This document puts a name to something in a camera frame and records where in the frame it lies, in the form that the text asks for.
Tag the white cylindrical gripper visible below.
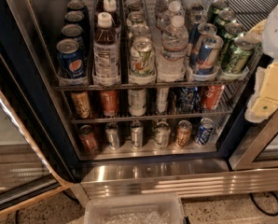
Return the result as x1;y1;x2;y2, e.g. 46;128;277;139
244;4;278;123

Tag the blue pepsi can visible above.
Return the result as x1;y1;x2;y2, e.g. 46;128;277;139
56;38;86;79

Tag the front green soda can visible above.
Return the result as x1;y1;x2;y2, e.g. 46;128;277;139
221;37;255;74

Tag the green soda can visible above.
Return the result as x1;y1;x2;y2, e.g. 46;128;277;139
214;9;237;30
221;37;255;74
207;0;229;23
218;22;246;58

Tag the front red bull can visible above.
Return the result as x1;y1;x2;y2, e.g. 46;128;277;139
194;35;224;75

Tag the red bull can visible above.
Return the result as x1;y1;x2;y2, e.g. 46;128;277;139
188;14;207;44
186;3;204;19
189;22;217;68
194;35;224;75

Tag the red can middle shelf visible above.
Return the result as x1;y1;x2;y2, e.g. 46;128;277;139
201;85;225;110

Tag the rear green soda can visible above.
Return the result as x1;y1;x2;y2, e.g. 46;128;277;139
207;0;229;23

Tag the rear red bull can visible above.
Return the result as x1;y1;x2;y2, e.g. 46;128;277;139
186;3;204;19

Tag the blue can middle shelf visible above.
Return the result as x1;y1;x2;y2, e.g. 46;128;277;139
176;87;198;114

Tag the blue can shelf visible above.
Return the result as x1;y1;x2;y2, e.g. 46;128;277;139
176;87;198;114
195;118;215;145

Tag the blue can bottom shelf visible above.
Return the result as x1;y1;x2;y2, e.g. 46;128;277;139
195;118;215;145

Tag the silver can middle shelf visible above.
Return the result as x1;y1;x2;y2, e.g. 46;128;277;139
156;88;169;114

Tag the silver can shelf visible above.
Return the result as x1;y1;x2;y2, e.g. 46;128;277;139
105;122;120;150
156;88;169;114
131;120;144;149

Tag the front white 7up can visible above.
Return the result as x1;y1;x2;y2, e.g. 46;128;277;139
130;37;155;77

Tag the white can bottom shelf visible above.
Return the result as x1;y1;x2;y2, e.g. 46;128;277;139
153;121;171;149

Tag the white can shelf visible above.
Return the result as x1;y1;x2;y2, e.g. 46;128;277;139
128;89;146;116
153;121;171;149

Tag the white can middle shelf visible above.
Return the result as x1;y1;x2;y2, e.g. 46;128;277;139
128;89;146;116

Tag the rear 7up can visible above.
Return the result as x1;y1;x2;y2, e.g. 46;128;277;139
126;0;144;13

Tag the orange can middle shelf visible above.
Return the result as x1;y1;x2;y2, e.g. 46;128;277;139
100;90;118;117

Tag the brown can middle shelf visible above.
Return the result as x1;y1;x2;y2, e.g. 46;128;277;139
70;91;91;119

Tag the dark pepsi can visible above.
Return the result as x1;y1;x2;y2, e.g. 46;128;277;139
61;24;84;46
64;11;87;27
67;0;89;15

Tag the rear dark pepsi can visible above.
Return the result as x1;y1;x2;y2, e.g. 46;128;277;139
67;0;89;15

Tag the front clear water bottle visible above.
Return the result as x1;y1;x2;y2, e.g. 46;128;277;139
159;15;188;75

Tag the clear plastic bin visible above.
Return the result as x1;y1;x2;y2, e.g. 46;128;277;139
83;194;188;224

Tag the top wire shelf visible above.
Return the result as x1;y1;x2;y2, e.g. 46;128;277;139
54;0;278;91

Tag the black power cable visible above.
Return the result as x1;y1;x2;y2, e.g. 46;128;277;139
249;190;278;217

